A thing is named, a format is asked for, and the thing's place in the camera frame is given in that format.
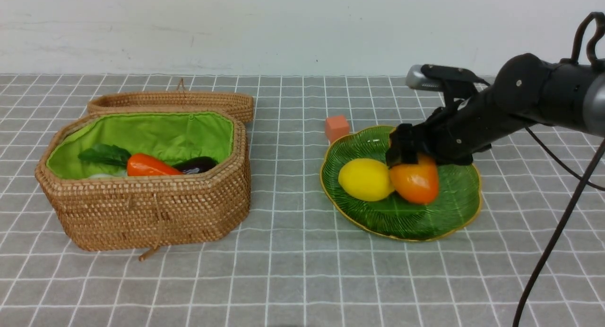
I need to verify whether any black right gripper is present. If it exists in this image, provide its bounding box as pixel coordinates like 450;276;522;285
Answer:
385;93;535;168

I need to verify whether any orange persimmon fruit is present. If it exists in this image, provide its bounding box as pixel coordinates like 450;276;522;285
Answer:
389;154;439;205

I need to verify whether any yellow lemon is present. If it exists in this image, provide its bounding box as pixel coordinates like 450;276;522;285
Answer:
338;158;395;202

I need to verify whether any purple eggplant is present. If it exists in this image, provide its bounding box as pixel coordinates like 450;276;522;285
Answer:
172;155;218;174

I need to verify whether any orange carrot with green leaves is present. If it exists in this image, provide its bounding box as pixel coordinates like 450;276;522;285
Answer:
78;143;184;177

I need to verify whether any white radish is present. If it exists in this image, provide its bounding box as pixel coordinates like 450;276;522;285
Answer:
88;172;128;179

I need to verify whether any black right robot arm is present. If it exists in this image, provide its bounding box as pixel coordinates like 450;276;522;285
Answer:
385;53;604;167

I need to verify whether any small orange cube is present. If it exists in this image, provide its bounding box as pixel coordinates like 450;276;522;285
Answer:
324;115;351;144

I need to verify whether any green leaf-shaped glass plate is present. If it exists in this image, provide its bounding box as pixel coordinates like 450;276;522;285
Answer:
320;125;483;241

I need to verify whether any grey checked tablecloth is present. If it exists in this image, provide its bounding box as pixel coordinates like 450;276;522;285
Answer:
0;75;577;327

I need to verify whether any woven rattan basket green lining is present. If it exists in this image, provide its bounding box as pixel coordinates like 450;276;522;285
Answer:
35;111;251;260

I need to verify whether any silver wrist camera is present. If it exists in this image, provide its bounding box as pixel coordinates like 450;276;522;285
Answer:
406;64;490;101

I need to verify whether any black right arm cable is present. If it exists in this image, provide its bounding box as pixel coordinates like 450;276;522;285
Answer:
513;12;605;327

